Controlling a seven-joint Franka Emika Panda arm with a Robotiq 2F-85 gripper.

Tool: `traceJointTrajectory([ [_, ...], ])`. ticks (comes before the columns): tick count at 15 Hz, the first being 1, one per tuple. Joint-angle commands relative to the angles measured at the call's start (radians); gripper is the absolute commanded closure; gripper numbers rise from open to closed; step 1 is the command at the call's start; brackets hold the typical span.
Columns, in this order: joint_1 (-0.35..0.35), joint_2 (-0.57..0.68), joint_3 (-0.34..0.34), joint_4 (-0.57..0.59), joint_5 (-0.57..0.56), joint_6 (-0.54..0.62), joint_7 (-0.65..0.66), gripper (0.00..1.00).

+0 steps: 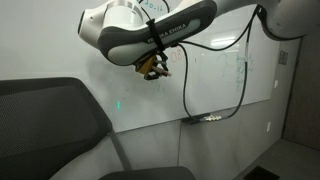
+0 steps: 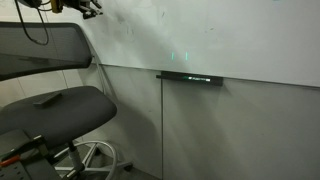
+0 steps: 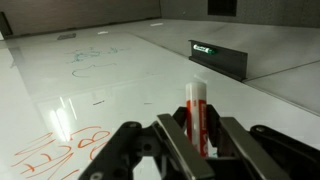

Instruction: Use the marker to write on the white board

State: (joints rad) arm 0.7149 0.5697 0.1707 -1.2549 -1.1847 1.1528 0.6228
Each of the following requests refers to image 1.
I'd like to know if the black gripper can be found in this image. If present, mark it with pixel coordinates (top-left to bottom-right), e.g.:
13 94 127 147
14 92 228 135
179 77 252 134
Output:
143 49 170 81

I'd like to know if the large white whiteboard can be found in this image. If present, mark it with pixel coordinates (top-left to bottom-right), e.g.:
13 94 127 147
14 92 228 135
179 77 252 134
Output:
0 0 282 134

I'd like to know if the black mesh-back stool chair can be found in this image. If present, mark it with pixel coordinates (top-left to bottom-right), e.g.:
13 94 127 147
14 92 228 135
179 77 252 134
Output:
0 77 198 180

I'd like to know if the gold wrist camera bar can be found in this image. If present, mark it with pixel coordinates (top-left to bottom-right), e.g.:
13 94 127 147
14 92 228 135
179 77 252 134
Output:
134 54 158 76

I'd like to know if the black velcro strap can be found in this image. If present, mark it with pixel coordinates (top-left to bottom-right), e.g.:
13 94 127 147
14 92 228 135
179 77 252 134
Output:
145 18 167 53

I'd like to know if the plain black cable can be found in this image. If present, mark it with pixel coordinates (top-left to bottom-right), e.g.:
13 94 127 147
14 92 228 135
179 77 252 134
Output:
173 4 263 53

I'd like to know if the dark wall switch panel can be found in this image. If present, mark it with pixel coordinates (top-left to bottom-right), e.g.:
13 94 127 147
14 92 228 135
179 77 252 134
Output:
279 49 290 66

